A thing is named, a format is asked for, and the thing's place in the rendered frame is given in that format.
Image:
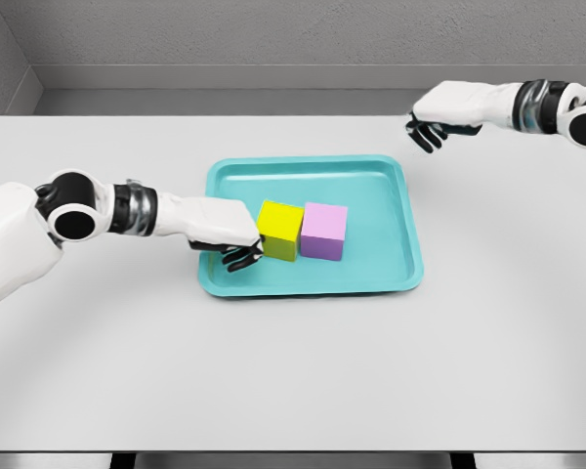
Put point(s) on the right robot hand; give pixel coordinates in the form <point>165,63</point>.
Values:
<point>447,105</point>

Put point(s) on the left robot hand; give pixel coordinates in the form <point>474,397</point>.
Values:
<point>222,222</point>

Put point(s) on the yellow cube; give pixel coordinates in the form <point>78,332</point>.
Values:
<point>279,229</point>

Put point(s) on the pink cube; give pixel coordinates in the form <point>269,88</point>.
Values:
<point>323,230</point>

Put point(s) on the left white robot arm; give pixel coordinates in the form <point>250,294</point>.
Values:
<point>24,229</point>

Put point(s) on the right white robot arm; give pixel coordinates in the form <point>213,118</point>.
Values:
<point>552,110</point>

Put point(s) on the teal tray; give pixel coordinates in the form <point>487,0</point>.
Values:
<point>366,205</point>

